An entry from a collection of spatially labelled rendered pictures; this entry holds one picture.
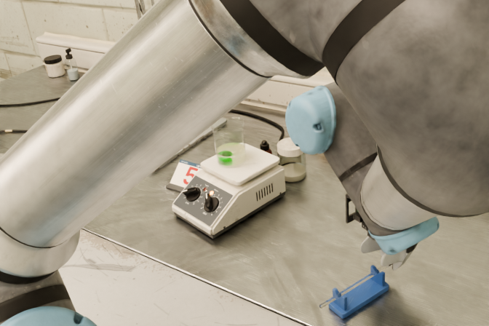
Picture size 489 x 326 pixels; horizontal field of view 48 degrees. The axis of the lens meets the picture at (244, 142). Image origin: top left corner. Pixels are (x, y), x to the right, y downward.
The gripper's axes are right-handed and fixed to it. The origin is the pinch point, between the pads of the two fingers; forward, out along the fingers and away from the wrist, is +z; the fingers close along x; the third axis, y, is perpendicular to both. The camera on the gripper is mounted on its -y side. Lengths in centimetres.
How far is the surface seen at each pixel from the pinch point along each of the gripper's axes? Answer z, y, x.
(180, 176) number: 2, 12, -50
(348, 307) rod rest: 2.4, 11.2, 1.3
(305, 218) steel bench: 3.4, 0.6, -21.6
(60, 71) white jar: 2, 9, -144
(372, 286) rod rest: 2.4, 5.3, 0.3
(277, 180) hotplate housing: -1.3, 0.5, -29.9
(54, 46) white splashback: -4, 7, -154
